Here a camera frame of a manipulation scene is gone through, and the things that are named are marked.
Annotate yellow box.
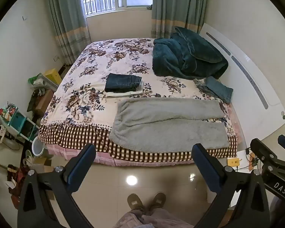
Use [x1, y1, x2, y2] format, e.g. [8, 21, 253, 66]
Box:
[44, 68, 62, 85]

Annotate teal storage shelf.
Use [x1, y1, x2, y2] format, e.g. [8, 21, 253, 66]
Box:
[0, 104, 38, 143]

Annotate grey-green curtain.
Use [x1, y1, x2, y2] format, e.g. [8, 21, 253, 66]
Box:
[151, 0, 209, 40]
[44, 0, 92, 65]

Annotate white waste bin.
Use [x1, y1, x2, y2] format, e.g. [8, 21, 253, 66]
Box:
[32, 140, 48, 158]

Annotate blue frayed jeans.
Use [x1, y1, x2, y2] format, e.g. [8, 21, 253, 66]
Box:
[194, 76, 234, 104]

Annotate floral bed blanket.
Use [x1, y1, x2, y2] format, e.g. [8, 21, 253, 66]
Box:
[38, 37, 244, 164]

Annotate dark green plush blanket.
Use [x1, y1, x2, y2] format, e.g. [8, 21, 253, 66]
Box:
[152, 27, 229, 80]

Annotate pink checked bed sheet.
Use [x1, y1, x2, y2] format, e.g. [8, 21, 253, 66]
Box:
[46, 144, 196, 167]

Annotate grey fleece pants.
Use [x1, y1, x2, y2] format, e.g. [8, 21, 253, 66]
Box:
[108, 97, 230, 153]

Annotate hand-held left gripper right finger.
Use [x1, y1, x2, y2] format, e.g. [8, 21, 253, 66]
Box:
[191, 143, 270, 228]

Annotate folded white pants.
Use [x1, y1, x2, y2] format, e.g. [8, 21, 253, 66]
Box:
[105, 81, 145, 98]

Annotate folded dark jeans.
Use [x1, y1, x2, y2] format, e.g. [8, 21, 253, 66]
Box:
[104, 73, 143, 93]

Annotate red clothes pile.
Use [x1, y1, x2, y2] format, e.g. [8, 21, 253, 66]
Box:
[5, 164, 27, 196]

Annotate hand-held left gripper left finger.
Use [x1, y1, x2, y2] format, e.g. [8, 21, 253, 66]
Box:
[17, 144, 97, 228]

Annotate person's trouser legs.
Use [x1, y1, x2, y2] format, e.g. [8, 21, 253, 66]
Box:
[113, 208, 193, 228]

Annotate brown cardboard box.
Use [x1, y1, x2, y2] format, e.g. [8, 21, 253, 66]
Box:
[35, 89, 54, 117]

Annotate green plastic bag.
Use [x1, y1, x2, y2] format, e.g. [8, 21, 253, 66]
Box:
[28, 73, 48, 86]

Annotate white headboard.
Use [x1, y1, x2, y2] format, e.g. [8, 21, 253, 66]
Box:
[199, 23, 285, 141]

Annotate person's brown shoe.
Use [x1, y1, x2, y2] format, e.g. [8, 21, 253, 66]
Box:
[149, 192, 167, 211]
[127, 193, 144, 214]

